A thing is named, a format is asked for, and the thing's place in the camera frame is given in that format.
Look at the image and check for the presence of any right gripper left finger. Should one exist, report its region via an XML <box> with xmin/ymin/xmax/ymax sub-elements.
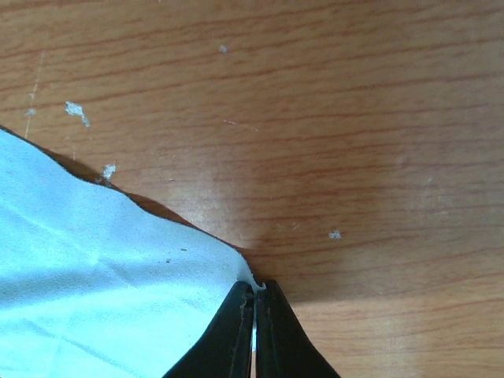
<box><xmin>165</xmin><ymin>281</ymin><xmax>254</xmax><ymax>378</ymax></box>

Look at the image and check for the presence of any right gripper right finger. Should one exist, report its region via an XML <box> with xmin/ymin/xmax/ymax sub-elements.
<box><xmin>256</xmin><ymin>280</ymin><xmax>339</xmax><ymax>377</ymax></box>

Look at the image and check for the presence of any light blue cleaning cloth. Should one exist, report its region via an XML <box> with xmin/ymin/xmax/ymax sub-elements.
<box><xmin>1</xmin><ymin>132</ymin><xmax>254</xmax><ymax>377</ymax></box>

